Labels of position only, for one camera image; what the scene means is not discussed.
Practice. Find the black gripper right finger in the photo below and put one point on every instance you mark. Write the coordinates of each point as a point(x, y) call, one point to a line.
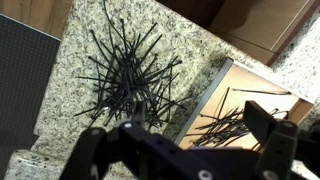
point(280, 150)

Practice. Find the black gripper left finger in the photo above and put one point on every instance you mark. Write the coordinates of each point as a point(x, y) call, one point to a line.
point(100, 150)

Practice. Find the shallow cardboard box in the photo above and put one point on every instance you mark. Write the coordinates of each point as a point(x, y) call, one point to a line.
point(240, 80)

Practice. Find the wooden cabinet front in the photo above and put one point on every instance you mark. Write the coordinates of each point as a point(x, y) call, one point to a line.
point(253, 23)

